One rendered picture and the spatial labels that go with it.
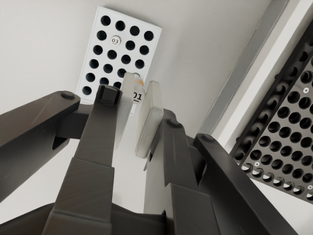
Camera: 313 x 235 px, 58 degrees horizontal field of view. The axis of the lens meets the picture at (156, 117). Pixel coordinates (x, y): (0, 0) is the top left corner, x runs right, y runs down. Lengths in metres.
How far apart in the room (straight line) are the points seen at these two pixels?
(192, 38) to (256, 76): 0.14
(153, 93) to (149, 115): 0.03
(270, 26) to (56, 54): 0.28
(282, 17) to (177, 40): 0.15
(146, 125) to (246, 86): 0.18
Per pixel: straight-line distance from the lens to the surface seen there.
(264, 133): 0.32
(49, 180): 0.51
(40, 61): 0.44
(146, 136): 0.15
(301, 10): 0.31
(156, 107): 0.15
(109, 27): 0.38
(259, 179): 0.35
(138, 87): 0.21
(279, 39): 0.31
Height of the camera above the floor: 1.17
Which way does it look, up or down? 70 degrees down
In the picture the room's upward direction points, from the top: 173 degrees clockwise
